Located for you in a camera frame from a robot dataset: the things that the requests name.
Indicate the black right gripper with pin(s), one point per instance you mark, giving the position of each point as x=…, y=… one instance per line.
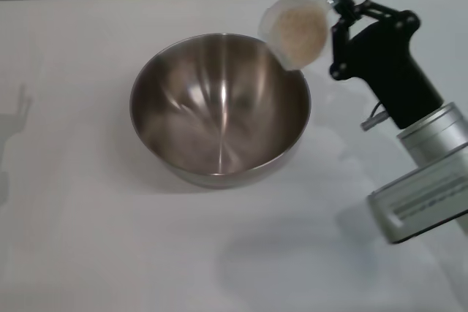
x=391, y=71

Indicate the white rice grains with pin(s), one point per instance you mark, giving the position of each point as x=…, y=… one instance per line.
x=301, y=36

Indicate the clear plastic measuring cup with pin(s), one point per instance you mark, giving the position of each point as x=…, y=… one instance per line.
x=270, y=23

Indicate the stainless steel mixing bowl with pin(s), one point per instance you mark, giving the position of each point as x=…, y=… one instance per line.
x=219, y=114

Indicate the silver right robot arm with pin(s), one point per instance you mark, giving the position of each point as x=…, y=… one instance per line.
x=435, y=133

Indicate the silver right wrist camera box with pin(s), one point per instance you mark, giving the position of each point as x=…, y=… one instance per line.
x=413, y=202

